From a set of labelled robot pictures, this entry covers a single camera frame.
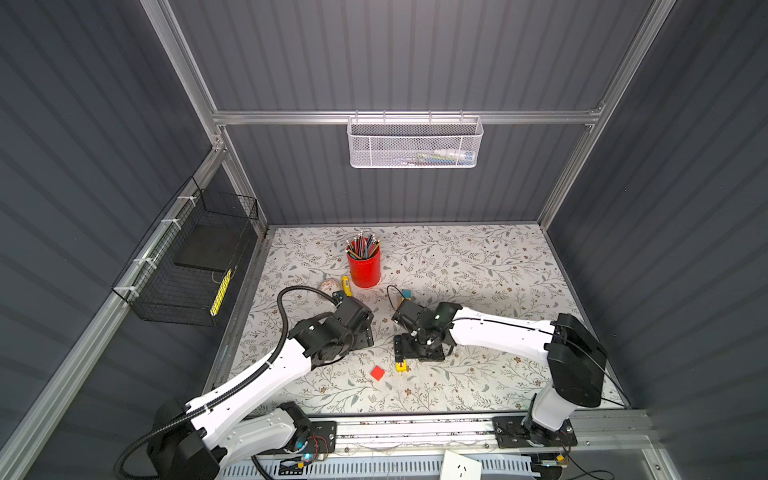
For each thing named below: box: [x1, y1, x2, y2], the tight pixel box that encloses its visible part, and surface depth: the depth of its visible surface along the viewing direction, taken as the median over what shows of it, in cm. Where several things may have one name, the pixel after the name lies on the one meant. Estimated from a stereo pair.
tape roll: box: [321, 279, 339, 294], surface depth 104 cm
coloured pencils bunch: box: [346, 231, 382, 259], surface depth 98 cm
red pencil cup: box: [348, 249, 381, 288], surface depth 104 cm
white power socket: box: [440, 450, 482, 480], surface depth 68 cm
